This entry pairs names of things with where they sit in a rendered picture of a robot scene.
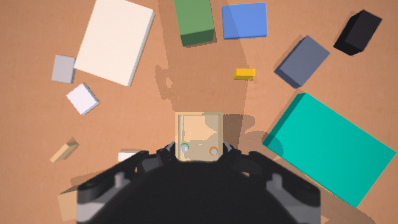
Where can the green rectangular box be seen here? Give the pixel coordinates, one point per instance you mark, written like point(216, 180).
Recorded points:
point(195, 21)

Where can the cream flat rectangular board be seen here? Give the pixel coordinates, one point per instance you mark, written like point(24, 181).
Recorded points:
point(114, 40)

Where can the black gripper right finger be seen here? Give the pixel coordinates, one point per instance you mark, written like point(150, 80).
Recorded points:
point(300, 198)

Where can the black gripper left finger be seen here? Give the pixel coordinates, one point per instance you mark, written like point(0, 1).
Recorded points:
point(94, 193)

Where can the yellow block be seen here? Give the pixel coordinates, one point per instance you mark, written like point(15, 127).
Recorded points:
point(244, 74)

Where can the blue flat square pad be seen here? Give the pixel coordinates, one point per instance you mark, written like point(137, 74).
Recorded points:
point(244, 21)

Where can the teal flat rectangular box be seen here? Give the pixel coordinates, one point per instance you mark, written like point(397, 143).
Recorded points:
point(329, 149)

